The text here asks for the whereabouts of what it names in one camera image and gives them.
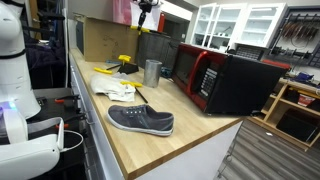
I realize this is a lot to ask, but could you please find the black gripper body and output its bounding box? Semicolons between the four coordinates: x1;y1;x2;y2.
137;0;158;14

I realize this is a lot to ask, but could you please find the yellow T-handle hex key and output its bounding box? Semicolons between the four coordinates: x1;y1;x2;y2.
120;80;149;104
93;63;122;75
117;54;132;66
129;25;151;34

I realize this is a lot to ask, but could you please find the black platform stand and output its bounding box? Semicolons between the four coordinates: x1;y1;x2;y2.
116;62;140;75

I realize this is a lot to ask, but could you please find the silver tin cylinder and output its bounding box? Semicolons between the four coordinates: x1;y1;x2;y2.
142;59;163;89

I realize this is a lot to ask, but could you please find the small blue object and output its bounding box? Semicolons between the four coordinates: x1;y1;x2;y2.
160;66;173;79

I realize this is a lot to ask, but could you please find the red fire extinguisher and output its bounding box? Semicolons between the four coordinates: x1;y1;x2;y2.
157;12;166;34

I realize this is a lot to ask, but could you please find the pink board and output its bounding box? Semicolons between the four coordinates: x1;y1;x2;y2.
112;0;133;25

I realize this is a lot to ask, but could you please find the dark grey storage bin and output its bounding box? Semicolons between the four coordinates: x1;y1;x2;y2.
134;28;183;70

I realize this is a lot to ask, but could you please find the brown cardboard box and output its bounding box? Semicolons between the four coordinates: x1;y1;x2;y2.
73;12;140;64

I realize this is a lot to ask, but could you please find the teal flat tool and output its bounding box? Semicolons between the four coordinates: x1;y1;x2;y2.
105;59;123;66

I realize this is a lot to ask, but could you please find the white crumpled cloth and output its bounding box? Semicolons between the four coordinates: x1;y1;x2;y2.
90;72;137;103

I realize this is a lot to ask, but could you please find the white glass-door cabinet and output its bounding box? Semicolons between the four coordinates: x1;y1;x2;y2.
190;2;288;51

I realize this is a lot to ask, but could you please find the grey canvas shoe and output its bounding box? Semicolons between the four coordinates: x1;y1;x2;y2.
106;103;175;137

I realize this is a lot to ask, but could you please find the black slotted crate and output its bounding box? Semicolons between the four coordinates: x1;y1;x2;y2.
229;43;268;61

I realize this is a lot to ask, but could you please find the red and black microwave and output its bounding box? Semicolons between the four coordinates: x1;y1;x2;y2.
170;42;289;116

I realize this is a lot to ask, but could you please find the wooden shelf unit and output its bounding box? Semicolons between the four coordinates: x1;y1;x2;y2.
247;77;320;152

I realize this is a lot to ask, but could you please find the blue tool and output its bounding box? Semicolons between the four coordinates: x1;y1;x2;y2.
294;71;315;84

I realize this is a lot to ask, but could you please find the red box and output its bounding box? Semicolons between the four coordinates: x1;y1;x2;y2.
297;93;316;108

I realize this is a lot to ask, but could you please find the black storage box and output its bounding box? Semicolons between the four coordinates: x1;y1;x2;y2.
275;109;320;143

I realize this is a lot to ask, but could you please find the red-handled black clamp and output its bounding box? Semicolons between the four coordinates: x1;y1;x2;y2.
54;94;81;105
54;112;88;130

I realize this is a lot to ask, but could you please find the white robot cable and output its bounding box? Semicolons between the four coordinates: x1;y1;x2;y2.
59;129;85;153

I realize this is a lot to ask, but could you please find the black wall tool rack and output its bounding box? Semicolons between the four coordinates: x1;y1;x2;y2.
266;5;320;68

